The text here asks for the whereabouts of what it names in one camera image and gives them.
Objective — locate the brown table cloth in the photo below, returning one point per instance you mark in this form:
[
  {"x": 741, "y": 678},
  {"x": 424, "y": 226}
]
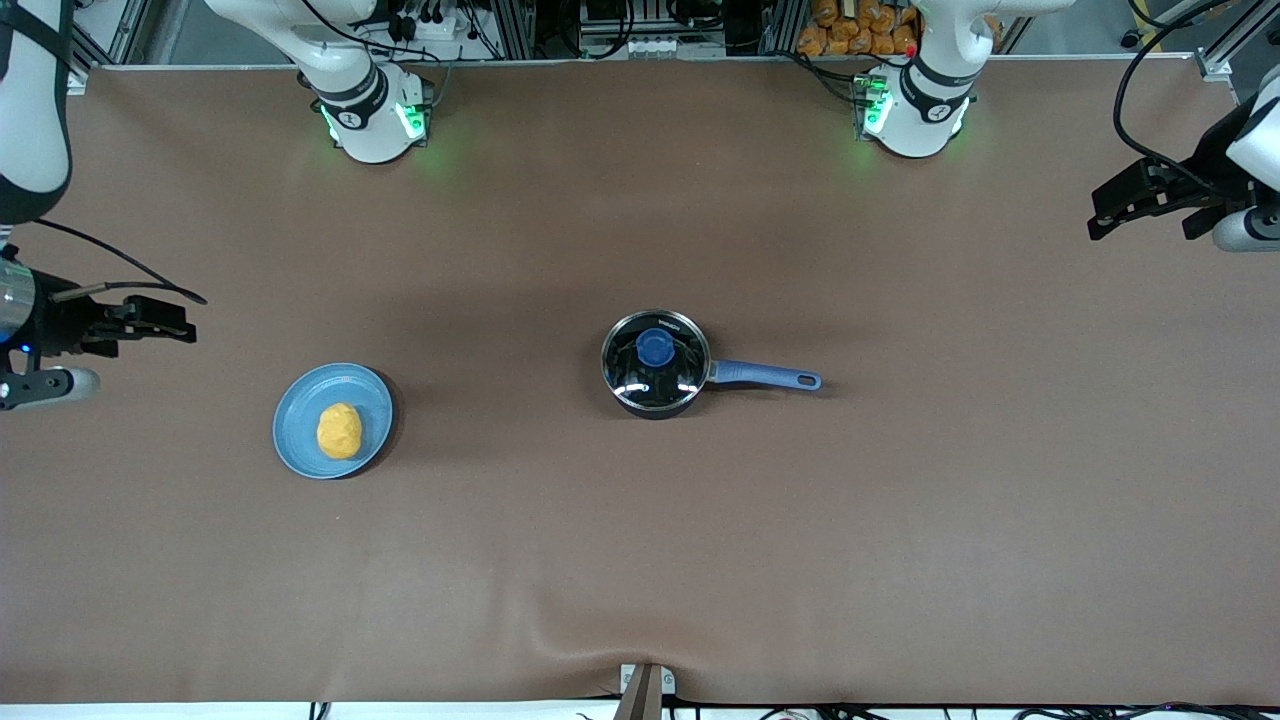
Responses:
[{"x": 640, "y": 560}]

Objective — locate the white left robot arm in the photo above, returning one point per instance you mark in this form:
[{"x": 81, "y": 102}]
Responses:
[{"x": 920, "y": 110}]

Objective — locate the glass lid with blue knob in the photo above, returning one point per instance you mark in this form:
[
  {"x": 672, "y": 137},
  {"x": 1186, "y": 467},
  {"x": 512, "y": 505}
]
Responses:
[{"x": 655, "y": 350}]

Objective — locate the pile of orange toy food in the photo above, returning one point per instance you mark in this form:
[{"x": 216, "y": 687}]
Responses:
[{"x": 855, "y": 28}]

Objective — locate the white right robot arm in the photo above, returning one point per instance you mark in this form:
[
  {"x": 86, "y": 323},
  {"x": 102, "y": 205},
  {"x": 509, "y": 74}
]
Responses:
[{"x": 370, "y": 110}]

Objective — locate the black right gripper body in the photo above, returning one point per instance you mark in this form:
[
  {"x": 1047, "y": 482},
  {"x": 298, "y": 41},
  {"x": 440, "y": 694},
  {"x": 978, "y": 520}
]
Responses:
[{"x": 58, "y": 326}]

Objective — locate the blue plate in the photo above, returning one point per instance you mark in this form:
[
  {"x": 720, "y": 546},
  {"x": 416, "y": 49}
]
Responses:
[{"x": 298, "y": 420}]

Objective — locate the aluminium frame profile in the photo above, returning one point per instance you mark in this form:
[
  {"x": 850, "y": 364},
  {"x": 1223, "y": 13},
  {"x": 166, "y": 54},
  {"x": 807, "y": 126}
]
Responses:
[
  {"x": 1215, "y": 65},
  {"x": 78, "y": 80}
]

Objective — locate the white power strip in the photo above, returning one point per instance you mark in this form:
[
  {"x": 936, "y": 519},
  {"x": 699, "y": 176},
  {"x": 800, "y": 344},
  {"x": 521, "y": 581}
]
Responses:
[{"x": 440, "y": 27}]

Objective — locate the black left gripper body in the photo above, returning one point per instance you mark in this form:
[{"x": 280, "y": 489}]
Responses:
[{"x": 1208, "y": 172}]

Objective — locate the yellow potato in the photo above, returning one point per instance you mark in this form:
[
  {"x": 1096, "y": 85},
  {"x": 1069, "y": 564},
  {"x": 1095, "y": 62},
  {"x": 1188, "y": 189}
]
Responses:
[{"x": 339, "y": 431}]

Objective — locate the metal table edge bracket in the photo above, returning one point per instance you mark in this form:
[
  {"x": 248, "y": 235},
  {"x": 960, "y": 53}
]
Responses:
[{"x": 645, "y": 695}]

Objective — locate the white connector block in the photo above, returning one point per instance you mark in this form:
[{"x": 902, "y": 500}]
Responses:
[{"x": 660, "y": 47}]

